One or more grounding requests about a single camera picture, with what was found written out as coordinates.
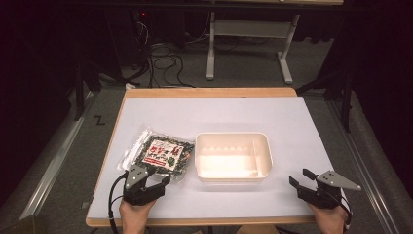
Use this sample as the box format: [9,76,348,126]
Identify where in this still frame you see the white metal desk frame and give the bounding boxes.
[206,11,301,85]

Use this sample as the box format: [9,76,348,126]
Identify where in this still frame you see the person's left hand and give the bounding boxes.
[118,198,157,234]

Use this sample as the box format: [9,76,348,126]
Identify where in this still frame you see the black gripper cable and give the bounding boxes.
[107,171,130,234]
[337,193,354,232]

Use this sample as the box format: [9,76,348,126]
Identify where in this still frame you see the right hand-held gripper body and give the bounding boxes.
[296,170,362,210]

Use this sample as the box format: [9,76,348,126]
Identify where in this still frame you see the black metal stand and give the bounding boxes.
[72,61,102,122]
[295,69,356,134]

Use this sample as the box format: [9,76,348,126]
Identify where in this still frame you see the white table mat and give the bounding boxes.
[87,96,346,220]

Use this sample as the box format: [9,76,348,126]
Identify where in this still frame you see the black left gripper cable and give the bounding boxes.
[107,171,130,234]

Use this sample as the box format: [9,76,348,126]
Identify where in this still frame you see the black floor cables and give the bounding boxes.
[130,19,215,89]

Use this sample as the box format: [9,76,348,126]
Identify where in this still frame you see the cream plastic container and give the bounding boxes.
[194,131,274,183]

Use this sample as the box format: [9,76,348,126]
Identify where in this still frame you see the person's right hand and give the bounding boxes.
[306,202,349,234]

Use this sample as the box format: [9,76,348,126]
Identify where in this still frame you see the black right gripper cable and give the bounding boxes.
[337,193,354,232]

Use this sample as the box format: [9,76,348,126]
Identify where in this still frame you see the aluminium floor rail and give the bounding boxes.
[19,92,98,221]
[325,100,403,234]

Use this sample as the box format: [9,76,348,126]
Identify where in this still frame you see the clear seaweed snack packet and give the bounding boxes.
[117,128,196,181]

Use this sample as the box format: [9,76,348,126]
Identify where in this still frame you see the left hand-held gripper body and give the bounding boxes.
[122,164,165,207]

